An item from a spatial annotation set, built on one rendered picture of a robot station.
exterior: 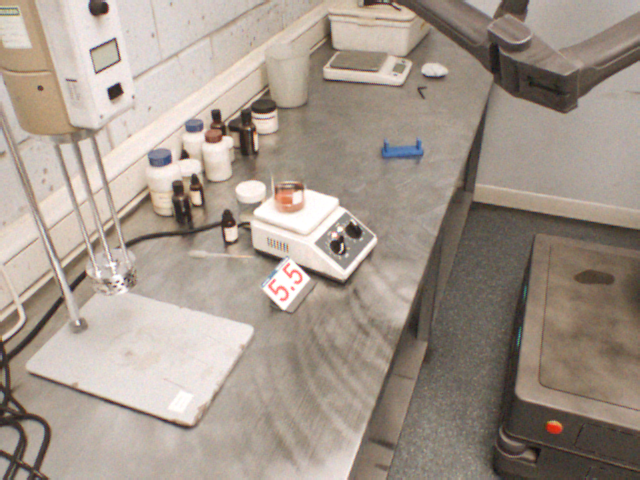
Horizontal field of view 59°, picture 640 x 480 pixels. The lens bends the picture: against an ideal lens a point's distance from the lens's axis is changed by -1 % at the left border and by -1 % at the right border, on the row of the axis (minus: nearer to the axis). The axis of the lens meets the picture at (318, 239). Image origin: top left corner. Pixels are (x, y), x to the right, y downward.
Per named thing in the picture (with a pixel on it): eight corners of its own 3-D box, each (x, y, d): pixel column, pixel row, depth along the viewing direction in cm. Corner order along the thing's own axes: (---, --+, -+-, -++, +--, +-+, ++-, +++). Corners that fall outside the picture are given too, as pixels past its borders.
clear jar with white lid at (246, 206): (240, 231, 114) (236, 197, 109) (238, 215, 119) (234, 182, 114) (270, 228, 115) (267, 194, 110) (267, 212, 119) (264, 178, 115)
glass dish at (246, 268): (256, 282, 101) (255, 272, 100) (228, 277, 103) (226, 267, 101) (267, 263, 106) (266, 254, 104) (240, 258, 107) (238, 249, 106)
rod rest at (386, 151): (420, 148, 141) (421, 135, 139) (423, 154, 138) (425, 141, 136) (380, 151, 140) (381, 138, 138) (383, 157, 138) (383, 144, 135)
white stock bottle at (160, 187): (152, 201, 124) (140, 148, 116) (185, 196, 125) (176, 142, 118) (154, 219, 118) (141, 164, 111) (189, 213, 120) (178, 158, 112)
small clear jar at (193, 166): (180, 199, 124) (175, 173, 120) (177, 187, 129) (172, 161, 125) (206, 195, 126) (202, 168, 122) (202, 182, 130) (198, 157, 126)
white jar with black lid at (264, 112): (255, 123, 155) (252, 98, 151) (279, 123, 154) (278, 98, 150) (250, 134, 149) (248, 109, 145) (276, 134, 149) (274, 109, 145)
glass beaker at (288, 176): (311, 201, 107) (310, 161, 102) (302, 220, 102) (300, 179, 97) (276, 197, 108) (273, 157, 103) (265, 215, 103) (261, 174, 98)
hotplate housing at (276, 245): (377, 247, 109) (379, 212, 104) (344, 286, 100) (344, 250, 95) (281, 215, 118) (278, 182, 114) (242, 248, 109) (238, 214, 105)
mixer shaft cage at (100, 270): (149, 271, 82) (108, 110, 67) (121, 301, 77) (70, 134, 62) (111, 262, 84) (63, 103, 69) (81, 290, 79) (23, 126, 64)
